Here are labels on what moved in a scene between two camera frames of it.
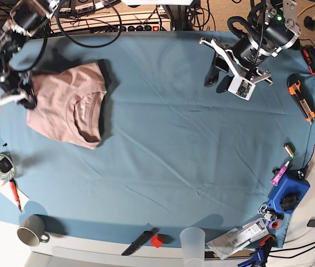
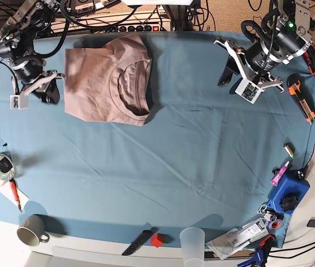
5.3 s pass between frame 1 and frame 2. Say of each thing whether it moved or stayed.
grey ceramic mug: stayed
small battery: stayed
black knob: stayed
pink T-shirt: moved
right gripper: moved
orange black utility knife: stayed
